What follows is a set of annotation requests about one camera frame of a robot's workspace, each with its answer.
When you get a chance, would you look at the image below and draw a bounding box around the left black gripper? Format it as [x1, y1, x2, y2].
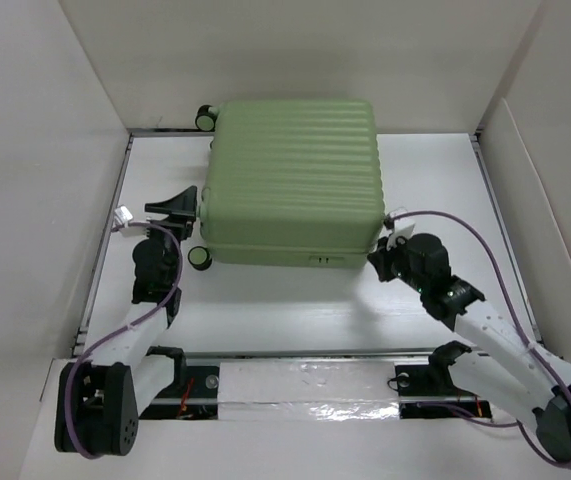
[143, 188, 197, 285]

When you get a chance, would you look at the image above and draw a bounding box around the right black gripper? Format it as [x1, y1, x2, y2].
[364, 232, 427, 295]

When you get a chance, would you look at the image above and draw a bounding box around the green hard-shell suitcase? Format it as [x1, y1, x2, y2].
[199, 99, 385, 269]

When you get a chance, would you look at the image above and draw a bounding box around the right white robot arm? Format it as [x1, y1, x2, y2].
[367, 230, 571, 464]

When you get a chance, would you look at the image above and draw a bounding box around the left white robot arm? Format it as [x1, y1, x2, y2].
[54, 186, 198, 460]

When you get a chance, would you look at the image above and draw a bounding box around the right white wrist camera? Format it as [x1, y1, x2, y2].
[383, 208, 415, 250]

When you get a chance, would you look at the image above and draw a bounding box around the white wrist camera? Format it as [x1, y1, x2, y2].
[383, 208, 415, 250]
[110, 205, 136, 237]

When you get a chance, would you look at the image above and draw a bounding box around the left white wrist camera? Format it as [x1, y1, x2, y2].
[110, 205, 136, 237]

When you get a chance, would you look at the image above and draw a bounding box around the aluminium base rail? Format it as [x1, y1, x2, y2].
[142, 356, 493, 422]

